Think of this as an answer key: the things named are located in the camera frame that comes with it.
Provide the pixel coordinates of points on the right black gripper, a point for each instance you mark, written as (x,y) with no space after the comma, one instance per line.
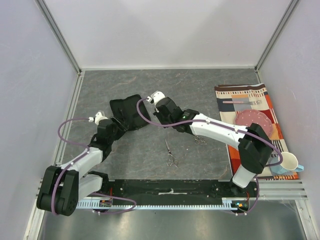
(160,110)

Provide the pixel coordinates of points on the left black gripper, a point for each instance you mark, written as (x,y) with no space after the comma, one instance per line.
(113,125)

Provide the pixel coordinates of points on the black zippered tool case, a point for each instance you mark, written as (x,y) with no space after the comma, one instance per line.
(125,110)

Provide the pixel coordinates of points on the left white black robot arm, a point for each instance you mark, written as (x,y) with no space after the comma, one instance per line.
(63,186)

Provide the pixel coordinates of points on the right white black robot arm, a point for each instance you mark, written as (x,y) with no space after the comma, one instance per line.
(251,142)

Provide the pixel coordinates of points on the silver hair scissors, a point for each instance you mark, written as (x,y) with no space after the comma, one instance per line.
(171,159)

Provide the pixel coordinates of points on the silver thinning scissors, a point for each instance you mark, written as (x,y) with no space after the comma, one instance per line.
(198,140)

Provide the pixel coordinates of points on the colourful patterned placemat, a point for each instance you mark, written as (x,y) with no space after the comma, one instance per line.
(228,112)

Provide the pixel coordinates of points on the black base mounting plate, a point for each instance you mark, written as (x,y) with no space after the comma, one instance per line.
(175,191)

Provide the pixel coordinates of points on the pink dotted plate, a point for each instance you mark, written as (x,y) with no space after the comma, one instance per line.
(249,116)

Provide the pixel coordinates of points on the light blue mug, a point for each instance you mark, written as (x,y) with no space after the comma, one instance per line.
(289,164)

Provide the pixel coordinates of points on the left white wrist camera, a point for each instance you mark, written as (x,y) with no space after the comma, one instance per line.
(99,116)

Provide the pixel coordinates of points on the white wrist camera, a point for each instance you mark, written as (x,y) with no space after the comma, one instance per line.
(158,96)
(99,116)

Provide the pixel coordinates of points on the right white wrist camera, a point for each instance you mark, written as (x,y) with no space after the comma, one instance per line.
(158,96)

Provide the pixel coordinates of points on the pink handled fork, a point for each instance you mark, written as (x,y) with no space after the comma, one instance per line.
(257,102)

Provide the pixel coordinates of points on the white slotted cable duct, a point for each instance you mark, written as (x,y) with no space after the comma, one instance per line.
(98,203)

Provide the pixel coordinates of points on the aluminium frame rail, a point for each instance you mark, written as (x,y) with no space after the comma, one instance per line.
(58,34)

